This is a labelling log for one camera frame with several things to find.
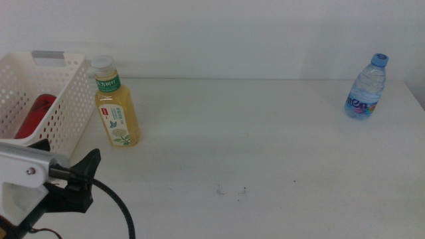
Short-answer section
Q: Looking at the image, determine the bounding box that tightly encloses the red soda can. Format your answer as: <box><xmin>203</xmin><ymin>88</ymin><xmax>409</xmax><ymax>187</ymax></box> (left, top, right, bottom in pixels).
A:
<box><xmin>13</xmin><ymin>94</ymin><xmax>58</xmax><ymax>140</ymax></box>

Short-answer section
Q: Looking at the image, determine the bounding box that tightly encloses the yellow tea bottle green label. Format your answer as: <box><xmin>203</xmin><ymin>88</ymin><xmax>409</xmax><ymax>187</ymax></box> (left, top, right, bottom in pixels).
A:
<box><xmin>90</xmin><ymin>54</ymin><xmax>142</xmax><ymax>148</ymax></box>

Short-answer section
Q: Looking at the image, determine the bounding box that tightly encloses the clear water bottle blue cap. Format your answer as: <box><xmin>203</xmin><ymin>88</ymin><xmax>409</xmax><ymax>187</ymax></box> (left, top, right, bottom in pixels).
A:
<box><xmin>344</xmin><ymin>52</ymin><xmax>390</xmax><ymax>121</ymax></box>

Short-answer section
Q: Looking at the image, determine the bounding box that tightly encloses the white perforated plastic basket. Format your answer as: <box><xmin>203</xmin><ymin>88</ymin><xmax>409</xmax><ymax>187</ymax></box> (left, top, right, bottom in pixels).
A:
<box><xmin>0</xmin><ymin>50</ymin><xmax>97</xmax><ymax>159</ymax></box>

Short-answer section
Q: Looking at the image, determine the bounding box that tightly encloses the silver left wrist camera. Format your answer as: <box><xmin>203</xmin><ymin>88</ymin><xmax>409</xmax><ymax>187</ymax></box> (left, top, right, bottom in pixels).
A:
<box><xmin>0</xmin><ymin>141</ymin><xmax>71</xmax><ymax>173</ymax></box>

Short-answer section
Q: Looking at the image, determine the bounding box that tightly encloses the thin black wire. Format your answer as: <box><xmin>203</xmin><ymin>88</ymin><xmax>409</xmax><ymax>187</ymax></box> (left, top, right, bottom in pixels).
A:
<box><xmin>28</xmin><ymin>226</ymin><xmax>64</xmax><ymax>239</ymax></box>

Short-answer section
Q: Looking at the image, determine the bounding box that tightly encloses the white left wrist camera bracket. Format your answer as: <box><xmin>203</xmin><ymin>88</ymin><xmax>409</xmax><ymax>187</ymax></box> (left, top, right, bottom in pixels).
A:
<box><xmin>0</xmin><ymin>155</ymin><xmax>54</xmax><ymax>227</ymax></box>

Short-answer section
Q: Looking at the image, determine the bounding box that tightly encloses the thick black camera cable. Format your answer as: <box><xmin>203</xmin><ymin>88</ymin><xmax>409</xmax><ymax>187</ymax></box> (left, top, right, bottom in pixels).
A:
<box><xmin>48</xmin><ymin>165</ymin><xmax>137</xmax><ymax>239</ymax></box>

